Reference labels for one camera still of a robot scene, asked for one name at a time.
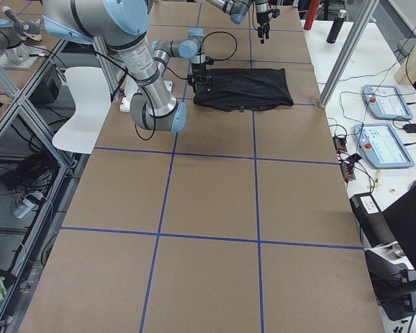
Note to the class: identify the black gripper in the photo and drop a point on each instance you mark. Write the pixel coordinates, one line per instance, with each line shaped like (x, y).
(197, 69)
(261, 18)

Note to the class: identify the wooden board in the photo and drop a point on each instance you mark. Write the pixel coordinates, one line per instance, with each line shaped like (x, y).
(406, 74)

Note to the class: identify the near teach pendant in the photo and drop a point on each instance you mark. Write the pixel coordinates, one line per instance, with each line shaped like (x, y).
(381, 147)

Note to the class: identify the white plastic chair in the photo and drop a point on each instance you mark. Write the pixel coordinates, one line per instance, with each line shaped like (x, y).
(91, 95)

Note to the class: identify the aluminium frame post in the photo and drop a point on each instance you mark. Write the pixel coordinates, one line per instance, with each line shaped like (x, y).
(347, 50)

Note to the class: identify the black office chair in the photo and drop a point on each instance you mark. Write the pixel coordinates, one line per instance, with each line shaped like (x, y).
(394, 284)

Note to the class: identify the black graphic t-shirt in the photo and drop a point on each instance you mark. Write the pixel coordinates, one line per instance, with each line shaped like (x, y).
(245, 89)

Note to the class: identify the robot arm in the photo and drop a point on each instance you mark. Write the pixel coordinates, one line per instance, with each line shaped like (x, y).
(123, 26)
(237, 10)

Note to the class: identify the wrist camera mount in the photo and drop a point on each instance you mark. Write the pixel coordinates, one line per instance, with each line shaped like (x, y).
(274, 13)
(209, 60)

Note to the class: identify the red bottle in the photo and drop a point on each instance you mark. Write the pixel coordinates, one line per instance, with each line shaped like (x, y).
(311, 14)

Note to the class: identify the black box with label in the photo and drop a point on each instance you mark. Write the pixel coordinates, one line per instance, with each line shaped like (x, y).
(373, 228)

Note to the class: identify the orange black connector strip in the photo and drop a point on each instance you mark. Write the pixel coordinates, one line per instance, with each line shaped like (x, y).
(340, 144)

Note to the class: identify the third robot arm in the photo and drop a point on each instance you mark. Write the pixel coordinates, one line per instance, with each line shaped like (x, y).
(14, 54)

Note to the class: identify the far teach pendant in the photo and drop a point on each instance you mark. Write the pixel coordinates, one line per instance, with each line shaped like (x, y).
(386, 102)

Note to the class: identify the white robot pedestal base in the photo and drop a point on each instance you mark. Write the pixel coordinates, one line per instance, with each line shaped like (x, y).
(131, 93)

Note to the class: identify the black water bottle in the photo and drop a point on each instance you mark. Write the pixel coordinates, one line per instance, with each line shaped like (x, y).
(336, 26)

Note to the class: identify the teach pendant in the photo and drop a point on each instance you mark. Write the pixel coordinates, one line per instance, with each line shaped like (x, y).
(381, 147)
(386, 102)

